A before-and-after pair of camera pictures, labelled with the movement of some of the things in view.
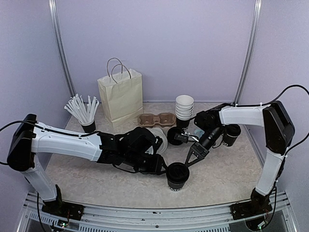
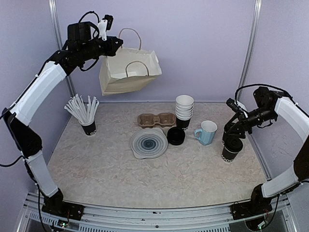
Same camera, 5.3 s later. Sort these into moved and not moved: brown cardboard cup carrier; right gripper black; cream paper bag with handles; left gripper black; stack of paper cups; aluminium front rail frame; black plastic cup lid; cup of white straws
Moved: cream paper bag with handles; left gripper black; right gripper black; black plastic cup lid
Not moved: brown cardboard cup carrier; stack of paper cups; cup of white straws; aluminium front rail frame
